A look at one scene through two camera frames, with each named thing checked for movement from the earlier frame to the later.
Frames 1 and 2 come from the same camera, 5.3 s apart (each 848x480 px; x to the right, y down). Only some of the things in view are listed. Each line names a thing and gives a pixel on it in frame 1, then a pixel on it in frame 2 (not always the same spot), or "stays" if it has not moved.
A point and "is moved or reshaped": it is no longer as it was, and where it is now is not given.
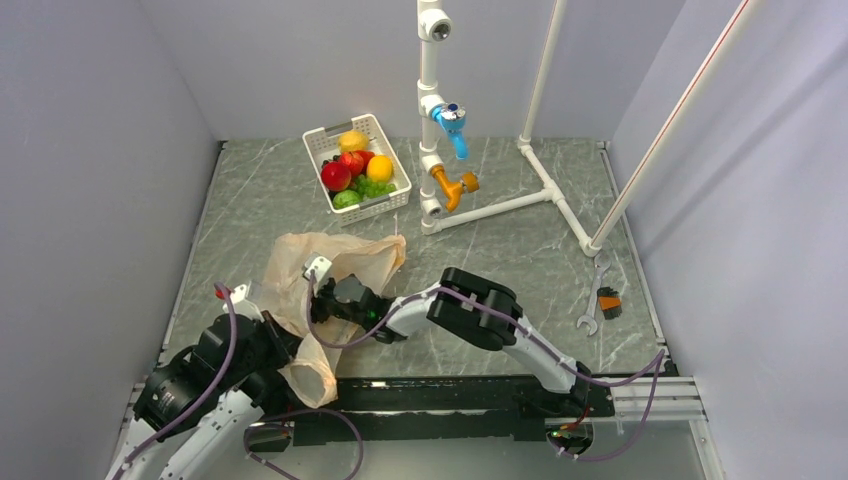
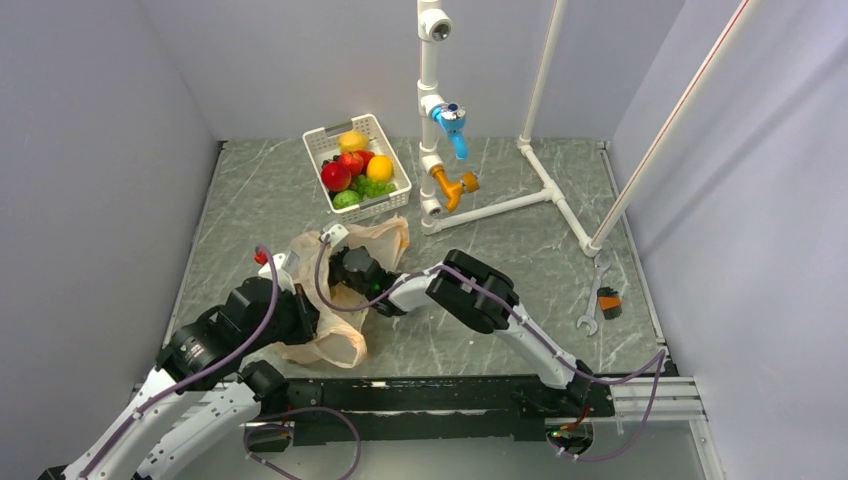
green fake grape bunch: x=371 y=189 stays
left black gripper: x=284 y=344 → x=307 y=315
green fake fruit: x=345 y=198 stays
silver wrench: x=601 y=263 stays
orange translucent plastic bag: x=310 y=378 is moved or reshaped
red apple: x=335 y=176 stays
